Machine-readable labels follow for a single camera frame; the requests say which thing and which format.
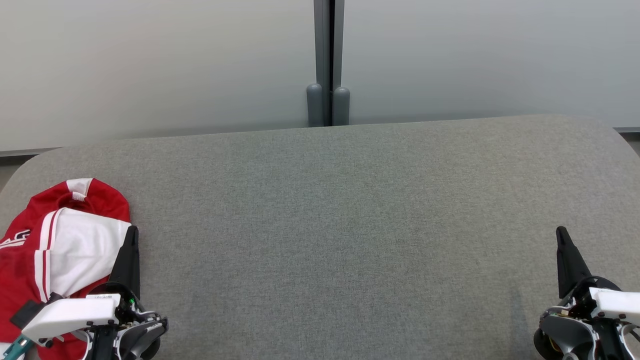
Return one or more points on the red white basketball jersey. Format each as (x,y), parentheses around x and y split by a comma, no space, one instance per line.
(75,250)

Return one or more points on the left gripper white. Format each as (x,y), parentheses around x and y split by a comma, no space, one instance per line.
(70,315)

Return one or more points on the grey partition post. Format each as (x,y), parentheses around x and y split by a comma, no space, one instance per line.
(328,60)

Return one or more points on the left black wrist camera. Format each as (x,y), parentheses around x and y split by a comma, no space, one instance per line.
(22,315)

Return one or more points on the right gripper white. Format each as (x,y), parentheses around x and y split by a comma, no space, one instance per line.
(615,302)

